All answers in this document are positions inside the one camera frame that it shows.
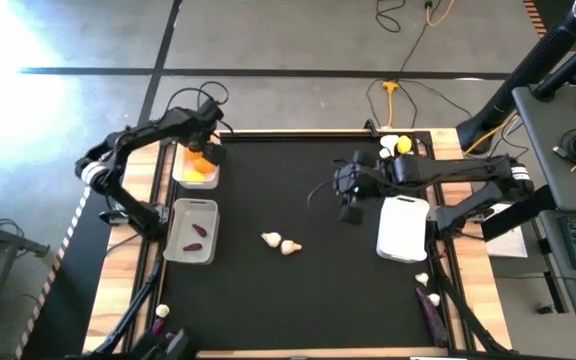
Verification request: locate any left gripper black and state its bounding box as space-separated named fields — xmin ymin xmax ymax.
xmin=182 ymin=98 xmax=228 ymax=167

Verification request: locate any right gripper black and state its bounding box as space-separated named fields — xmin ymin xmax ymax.
xmin=334 ymin=149 xmax=392 ymax=226

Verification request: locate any white plastic bin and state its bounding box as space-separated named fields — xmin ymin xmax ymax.
xmin=375 ymin=195 xmax=432 ymax=264
xmin=171 ymin=141 xmax=221 ymax=191
xmin=162 ymin=197 xmax=221 ymax=266

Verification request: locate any large white garlic bulb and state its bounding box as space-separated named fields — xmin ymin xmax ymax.
xmin=379 ymin=133 xmax=401 ymax=152

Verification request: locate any purple eggplant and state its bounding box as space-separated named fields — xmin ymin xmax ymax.
xmin=414 ymin=286 xmax=451 ymax=349

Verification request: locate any white paper sheet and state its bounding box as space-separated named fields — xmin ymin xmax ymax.
xmin=484 ymin=201 xmax=530 ymax=259

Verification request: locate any grey desk top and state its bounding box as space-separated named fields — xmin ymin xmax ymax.
xmin=511 ymin=83 xmax=576 ymax=212
xmin=537 ymin=208 xmax=576 ymax=335

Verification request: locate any black tower fan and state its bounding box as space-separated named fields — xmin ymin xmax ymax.
xmin=455 ymin=0 xmax=576 ymax=154

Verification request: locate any black pole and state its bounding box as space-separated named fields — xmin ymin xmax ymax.
xmin=531 ymin=27 xmax=576 ymax=102

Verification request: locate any yellow power cord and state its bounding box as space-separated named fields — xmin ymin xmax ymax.
xmin=381 ymin=79 xmax=401 ymax=129

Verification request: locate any black frame strut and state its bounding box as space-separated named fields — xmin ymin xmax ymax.
xmin=86 ymin=252 xmax=165 ymax=360
xmin=435 ymin=259 xmax=512 ymax=360

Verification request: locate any black table-level camera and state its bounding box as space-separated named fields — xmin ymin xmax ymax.
xmin=130 ymin=325 xmax=200 ymax=360

